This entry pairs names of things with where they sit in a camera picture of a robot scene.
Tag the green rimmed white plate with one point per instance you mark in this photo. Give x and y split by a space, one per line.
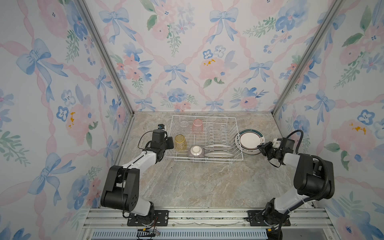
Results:
251 139

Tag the pink glass cup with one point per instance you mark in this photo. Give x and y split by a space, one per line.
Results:
197 127

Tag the white wire dish rack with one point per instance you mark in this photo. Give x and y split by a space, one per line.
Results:
217 130

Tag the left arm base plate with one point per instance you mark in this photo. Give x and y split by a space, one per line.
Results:
157 218

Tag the plate with red characters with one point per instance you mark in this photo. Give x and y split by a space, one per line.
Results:
248 152

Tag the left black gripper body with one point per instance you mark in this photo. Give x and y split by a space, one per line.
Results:
168 144

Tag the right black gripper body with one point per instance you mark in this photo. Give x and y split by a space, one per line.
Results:
271 151

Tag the aluminium rail frame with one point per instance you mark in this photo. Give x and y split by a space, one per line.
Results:
206 224

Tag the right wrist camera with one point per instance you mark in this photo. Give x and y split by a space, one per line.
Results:
277 143

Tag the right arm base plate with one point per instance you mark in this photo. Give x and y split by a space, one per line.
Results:
258 218

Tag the clear glass cup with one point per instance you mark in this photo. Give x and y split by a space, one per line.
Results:
184 124

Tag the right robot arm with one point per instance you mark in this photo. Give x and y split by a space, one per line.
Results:
313 181

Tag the yellow glass cup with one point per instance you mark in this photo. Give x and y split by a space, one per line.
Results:
180 143

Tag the aluminium corner post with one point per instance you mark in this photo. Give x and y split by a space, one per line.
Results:
95 34
321 31

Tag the right aluminium corner post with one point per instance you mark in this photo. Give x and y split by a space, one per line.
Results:
321 31

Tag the left aluminium corner post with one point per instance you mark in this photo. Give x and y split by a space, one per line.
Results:
95 34

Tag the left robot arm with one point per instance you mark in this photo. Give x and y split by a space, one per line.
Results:
122 186

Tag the white plate with clover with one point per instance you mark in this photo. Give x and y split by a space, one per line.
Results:
218 147

